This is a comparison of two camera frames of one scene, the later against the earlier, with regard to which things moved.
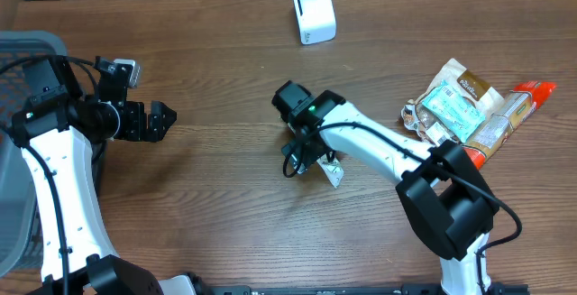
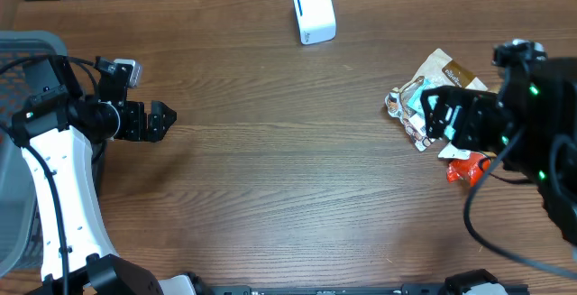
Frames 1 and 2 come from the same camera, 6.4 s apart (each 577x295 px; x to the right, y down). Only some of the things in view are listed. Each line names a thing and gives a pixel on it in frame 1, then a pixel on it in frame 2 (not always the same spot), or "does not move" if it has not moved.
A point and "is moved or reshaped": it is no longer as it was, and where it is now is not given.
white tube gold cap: [333, 170] is moved or reshaped
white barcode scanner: [315, 14] does not move
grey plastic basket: [20, 225] does not move
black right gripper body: [306, 151] to [482, 125]
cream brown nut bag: [427, 125] is moved or reshaped
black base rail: [355, 290] does not move
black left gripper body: [132, 122] does not move
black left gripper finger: [160, 121] does not move
